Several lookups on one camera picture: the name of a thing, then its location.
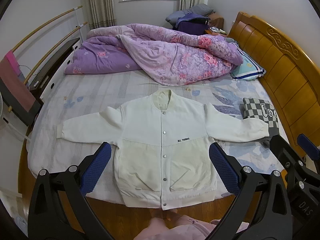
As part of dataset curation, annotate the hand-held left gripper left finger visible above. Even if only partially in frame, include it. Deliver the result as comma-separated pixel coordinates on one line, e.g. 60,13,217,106
27,141,115,240

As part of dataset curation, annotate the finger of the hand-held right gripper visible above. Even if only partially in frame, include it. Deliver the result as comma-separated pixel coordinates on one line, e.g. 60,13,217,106
269,135,308,180
297,134,320,165

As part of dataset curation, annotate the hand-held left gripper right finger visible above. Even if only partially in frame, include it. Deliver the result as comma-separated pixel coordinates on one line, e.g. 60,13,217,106
200,142,293,240

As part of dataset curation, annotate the white snap-button jacket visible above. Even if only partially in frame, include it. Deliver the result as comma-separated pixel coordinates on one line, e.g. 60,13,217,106
56,89,269,209

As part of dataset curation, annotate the checkered folded garment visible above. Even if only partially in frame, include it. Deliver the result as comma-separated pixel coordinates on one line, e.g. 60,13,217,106
242,97,280,148

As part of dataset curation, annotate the person's pink pajamas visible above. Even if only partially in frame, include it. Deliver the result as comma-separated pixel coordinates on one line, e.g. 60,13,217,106
132,215,248,240

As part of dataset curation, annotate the teal striped pillow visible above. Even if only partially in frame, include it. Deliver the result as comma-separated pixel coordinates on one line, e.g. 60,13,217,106
230,39,267,80

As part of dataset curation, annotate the wooden headboard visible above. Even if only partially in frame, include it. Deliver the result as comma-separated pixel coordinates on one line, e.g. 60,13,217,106
227,11,320,175

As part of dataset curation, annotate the wooden nightstand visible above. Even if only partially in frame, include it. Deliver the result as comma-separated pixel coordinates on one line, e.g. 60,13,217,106
204,27,228,37

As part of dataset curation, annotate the purple floral quilt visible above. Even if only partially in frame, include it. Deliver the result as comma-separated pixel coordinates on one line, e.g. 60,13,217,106
64,23,244,87

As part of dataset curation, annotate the pink towel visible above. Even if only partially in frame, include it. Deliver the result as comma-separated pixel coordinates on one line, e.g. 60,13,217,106
6,50,23,75

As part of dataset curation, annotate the brown cloth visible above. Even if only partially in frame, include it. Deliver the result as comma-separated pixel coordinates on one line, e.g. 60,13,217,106
207,12,224,33

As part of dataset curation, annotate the dark purple cloth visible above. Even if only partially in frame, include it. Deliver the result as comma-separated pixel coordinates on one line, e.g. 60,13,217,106
175,12,210,35

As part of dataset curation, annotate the grey pillow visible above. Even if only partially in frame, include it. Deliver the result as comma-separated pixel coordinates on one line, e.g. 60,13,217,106
165,4,215,24

